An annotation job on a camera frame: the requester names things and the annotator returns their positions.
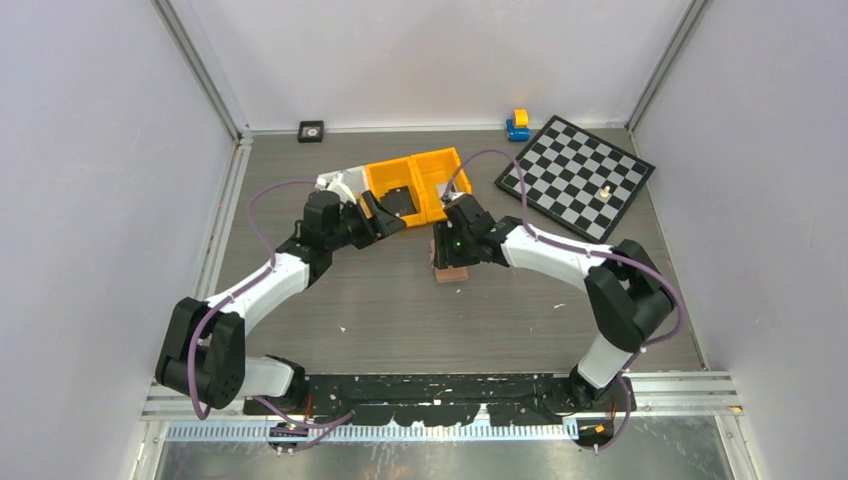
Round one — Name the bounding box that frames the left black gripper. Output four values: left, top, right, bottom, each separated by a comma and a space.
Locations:
326, 191, 405, 252

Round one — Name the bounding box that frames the tan leather card holder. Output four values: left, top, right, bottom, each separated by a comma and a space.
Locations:
429, 240, 470, 283

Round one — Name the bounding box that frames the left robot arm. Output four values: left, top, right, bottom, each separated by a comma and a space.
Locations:
155, 190, 407, 419

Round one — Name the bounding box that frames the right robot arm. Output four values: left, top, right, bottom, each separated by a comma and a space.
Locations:
433, 193, 679, 411

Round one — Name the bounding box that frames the black card in bin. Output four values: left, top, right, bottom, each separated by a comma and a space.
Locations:
380, 186, 419, 217

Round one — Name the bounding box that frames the left orange plastic bin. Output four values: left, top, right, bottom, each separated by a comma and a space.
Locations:
365, 156, 426, 228

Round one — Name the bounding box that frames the orange plastic bin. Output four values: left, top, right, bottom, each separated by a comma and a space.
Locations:
411, 147, 472, 223
365, 156, 426, 228

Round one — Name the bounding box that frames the white plastic bin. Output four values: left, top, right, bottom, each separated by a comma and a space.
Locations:
315, 165, 369, 205

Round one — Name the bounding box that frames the right orange plastic bin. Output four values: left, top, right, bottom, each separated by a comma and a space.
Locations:
411, 147, 472, 223

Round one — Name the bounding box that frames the small black square device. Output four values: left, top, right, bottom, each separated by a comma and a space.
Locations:
297, 120, 325, 143

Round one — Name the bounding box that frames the blue and yellow toy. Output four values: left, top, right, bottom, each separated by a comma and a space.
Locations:
505, 109, 530, 142

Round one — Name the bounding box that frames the black and white chessboard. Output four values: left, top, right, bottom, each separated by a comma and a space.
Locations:
494, 115, 655, 243

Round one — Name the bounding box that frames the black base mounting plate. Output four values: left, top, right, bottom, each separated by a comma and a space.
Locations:
243, 373, 636, 427

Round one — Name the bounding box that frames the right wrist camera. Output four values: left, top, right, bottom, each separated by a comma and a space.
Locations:
440, 189, 466, 208

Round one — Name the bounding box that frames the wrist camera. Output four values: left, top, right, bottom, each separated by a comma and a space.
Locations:
315, 169, 364, 202
440, 189, 466, 208

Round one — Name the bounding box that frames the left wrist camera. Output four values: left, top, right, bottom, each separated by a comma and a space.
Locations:
315, 169, 364, 202

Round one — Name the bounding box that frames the aluminium front rail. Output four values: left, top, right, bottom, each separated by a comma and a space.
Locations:
140, 370, 745, 423

